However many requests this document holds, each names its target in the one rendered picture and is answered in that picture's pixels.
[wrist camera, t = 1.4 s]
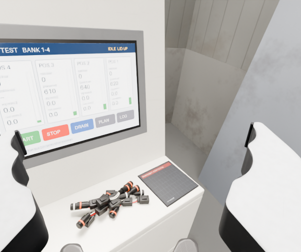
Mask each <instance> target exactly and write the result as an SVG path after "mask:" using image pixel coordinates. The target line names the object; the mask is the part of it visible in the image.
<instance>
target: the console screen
mask: <svg viewBox="0 0 301 252"><path fill-rule="evenodd" d="M9 130H18V131H19V132H20V134H21V137H22V139H23V143H24V146H25V149H26V152H27V155H25V157H24V159H23V165H24V167H25V169H26V170H27V169H30V168H33V167H37V166H40V165H43V164H46V163H49V162H53V161H56V160H59V159H62V158H66V157H69V156H72V155H75V154H79V153H82V152H85V151H88V150H92V149H95V148H98V147H101V146H104V145H108V144H111V143H114V142H117V141H121V140H124V139H127V138H130V137H134V136H137V135H140V134H143V133H146V132H147V109H146V81H145V53H144V31H143V30H131V29H111V28H91V27H71V26H51V25H31V24H11V23H0V136H1V135H2V134H3V133H5V132H6V131H9Z"/></svg>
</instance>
